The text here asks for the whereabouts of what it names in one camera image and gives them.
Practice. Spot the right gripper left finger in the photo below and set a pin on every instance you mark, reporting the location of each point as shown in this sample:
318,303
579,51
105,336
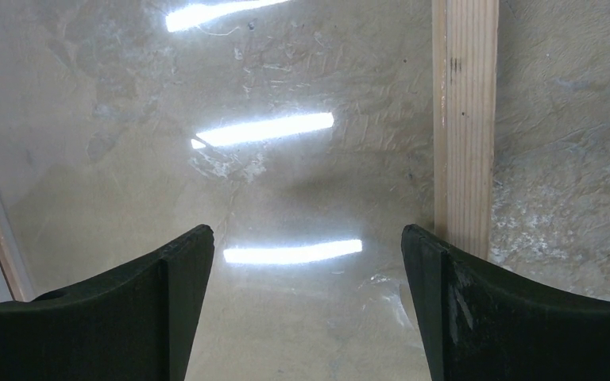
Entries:
136,321

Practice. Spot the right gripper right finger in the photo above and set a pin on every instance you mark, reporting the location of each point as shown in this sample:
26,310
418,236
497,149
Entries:
479,321

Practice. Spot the white wooden picture frame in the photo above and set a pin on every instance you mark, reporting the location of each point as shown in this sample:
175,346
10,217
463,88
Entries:
465,126

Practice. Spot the clear glass pane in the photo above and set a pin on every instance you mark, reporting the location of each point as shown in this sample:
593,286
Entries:
332,310

